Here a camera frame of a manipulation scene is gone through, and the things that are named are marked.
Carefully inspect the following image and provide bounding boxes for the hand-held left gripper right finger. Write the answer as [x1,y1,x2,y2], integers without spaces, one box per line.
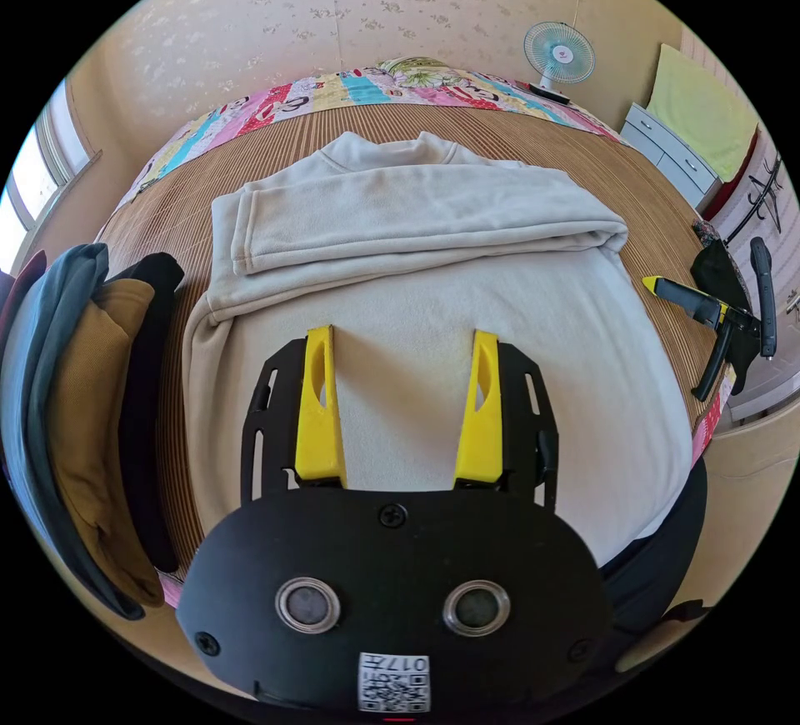
[452,329,504,488]

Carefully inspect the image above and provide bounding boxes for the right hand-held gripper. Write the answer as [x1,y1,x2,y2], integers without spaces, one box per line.
[642,275,763,403]

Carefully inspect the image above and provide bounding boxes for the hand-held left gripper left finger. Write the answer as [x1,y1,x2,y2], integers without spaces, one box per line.
[293,324,349,488]

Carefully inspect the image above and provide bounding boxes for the white long sleeve shirt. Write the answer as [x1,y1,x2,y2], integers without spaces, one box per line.
[182,131,695,570]

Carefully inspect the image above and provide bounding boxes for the white drawer cupboard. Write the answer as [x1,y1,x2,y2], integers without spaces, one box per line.
[618,102,723,213]

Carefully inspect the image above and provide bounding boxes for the black coat rack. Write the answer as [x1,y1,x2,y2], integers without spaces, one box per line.
[727,154,786,242]

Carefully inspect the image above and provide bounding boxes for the bed with woven mat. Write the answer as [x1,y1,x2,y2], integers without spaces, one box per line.
[93,65,742,608]

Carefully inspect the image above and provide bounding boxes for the yellow-green cloth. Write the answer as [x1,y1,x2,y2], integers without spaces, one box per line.
[645,43,761,183]

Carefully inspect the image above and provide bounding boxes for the person's body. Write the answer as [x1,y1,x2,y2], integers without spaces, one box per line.
[597,456,713,676]

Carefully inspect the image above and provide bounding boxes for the pile of clothes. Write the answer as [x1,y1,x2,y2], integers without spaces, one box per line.
[0,242,186,622]

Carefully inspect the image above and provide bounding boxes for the white table fan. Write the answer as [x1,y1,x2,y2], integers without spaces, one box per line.
[522,20,597,108]

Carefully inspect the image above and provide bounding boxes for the floral green pillow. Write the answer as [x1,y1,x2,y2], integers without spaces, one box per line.
[374,56,465,88]

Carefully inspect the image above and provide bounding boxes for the window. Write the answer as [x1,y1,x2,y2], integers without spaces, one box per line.
[0,77,104,276]

